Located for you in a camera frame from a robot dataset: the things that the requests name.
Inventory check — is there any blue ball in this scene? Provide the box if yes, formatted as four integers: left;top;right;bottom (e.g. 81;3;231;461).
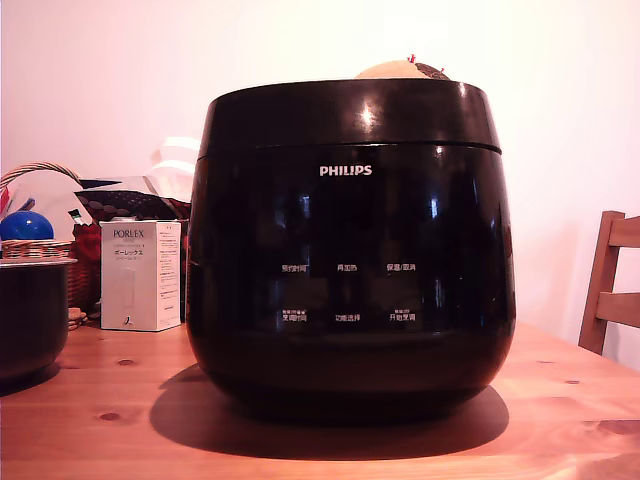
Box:
0;210;55;242

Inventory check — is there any large black rice cooker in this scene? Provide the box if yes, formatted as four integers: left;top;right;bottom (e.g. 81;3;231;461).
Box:
185;142;517;422

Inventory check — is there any black rice cooker lid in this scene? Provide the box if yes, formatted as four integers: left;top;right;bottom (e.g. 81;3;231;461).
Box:
195;79;503;161

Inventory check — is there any black inner pot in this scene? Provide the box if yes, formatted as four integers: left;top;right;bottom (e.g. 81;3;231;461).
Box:
0;257;79;384

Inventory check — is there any wooden chair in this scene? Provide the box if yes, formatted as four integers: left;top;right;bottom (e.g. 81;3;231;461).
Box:
577;210;640;357

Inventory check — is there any white Porlex box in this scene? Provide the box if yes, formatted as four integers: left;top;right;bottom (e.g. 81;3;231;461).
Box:
99;219;183;333

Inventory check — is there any tan round pincushion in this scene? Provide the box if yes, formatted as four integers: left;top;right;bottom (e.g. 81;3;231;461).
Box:
353;54;453;83

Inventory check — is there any red patterned bag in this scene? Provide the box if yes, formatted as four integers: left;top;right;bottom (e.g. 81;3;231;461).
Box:
73;175;193;314

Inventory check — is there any woven wicker basket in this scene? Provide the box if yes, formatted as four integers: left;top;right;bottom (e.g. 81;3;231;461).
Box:
0;161;94;314

